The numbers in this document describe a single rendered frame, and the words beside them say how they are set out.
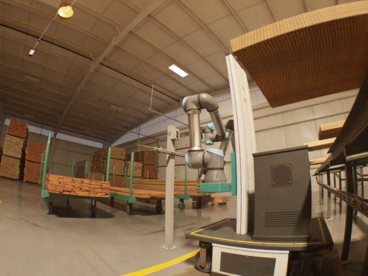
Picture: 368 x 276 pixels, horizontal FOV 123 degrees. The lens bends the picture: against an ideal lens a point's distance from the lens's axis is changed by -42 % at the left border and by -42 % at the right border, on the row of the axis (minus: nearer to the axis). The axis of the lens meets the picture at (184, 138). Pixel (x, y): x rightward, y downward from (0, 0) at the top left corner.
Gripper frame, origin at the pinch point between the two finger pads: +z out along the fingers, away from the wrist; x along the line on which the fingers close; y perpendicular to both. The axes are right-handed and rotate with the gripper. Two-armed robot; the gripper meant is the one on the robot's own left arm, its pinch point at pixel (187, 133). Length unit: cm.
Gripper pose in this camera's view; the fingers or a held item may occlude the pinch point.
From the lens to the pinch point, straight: 170.1
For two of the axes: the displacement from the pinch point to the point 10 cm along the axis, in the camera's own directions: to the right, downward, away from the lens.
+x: -6.6, -1.6, -7.4
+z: -7.5, 1.7, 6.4
